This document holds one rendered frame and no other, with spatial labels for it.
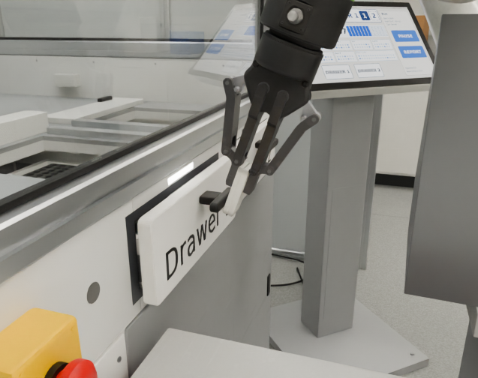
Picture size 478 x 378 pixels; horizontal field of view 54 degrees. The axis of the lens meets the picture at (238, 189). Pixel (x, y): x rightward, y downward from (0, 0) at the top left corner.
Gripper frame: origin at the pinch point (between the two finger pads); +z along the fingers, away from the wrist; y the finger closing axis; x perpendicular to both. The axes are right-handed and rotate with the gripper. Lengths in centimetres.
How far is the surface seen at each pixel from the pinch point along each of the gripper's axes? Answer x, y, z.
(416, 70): 100, 21, -15
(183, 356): -14.7, 3.6, 16.0
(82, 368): -32.9, -0.2, 3.3
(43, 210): -26.9, -9.7, -3.2
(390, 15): 109, 6, -27
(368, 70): 88, 7, -11
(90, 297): -22.1, -6.1, 7.4
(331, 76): 78, -1, -7
